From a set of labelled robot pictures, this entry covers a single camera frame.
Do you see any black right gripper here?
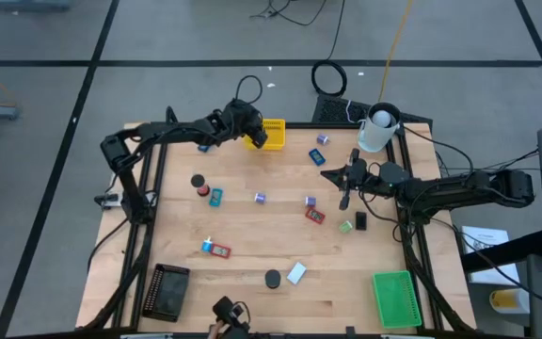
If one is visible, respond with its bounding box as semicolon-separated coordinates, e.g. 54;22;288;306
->
320;148;372;212

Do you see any yellow and white bottle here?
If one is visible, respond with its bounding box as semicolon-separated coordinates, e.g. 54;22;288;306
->
488;287;531;315

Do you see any small silver clamp box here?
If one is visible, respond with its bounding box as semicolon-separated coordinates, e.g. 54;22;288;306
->
94;192;124;210

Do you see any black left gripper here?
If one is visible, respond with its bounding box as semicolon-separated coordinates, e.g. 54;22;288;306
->
217;97;269;151

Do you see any black handheld device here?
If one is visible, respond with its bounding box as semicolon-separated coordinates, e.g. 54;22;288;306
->
212;295;252;339

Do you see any small hourglass red sand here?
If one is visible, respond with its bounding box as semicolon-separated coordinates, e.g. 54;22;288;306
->
189;173;212;198

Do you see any black floor cable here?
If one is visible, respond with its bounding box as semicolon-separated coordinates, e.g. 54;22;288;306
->
326;0;347;62

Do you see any black perforated panel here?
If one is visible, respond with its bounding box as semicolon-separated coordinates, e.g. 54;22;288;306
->
311;93;435;126

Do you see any white cup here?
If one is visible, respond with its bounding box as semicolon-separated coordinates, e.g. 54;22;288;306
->
356;102;402;154

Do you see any yellow plastic basket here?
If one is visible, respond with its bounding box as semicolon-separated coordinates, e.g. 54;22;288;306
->
242;118;287;152

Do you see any black metal table frame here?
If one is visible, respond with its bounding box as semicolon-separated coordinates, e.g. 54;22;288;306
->
82;121;479;339

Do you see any coiled black cable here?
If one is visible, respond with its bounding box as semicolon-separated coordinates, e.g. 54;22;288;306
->
310;59;349;98

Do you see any yellow cable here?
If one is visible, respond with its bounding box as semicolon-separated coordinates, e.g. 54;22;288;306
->
376;0;415;104

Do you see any red digital timer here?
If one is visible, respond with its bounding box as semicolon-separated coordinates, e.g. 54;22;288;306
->
304;207;327;225
210;243;232;260

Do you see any white digital timer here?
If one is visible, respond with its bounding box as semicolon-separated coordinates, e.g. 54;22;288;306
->
285;261;309;286

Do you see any green plastic basket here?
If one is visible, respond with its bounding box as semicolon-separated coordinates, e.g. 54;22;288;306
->
372;270;423;330

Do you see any white paper booklet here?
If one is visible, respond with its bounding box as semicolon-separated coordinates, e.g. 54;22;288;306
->
460;225;521;286

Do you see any black plastic basket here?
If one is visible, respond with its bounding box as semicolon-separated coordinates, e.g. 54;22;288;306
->
141;263;191;324

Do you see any large hourglass white sand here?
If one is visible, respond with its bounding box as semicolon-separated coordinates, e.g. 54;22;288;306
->
263;268;282;290

